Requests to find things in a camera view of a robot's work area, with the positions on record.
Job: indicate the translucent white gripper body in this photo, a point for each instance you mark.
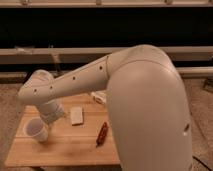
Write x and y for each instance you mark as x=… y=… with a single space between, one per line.
x=50 y=118

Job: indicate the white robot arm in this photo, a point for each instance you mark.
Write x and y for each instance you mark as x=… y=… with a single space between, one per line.
x=146 y=102

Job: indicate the white paper cup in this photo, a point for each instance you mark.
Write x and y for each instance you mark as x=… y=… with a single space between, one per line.
x=36 y=129

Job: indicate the white rectangular sponge block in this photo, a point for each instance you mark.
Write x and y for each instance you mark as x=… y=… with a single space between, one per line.
x=76 y=115

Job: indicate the wooden table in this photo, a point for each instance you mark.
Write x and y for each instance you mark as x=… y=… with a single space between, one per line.
x=67 y=145

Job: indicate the small crumpled white object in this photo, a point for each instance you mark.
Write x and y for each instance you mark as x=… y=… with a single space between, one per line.
x=99 y=97

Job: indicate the white baseboard rail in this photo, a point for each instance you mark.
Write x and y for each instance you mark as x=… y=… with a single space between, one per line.
x=191 y=61

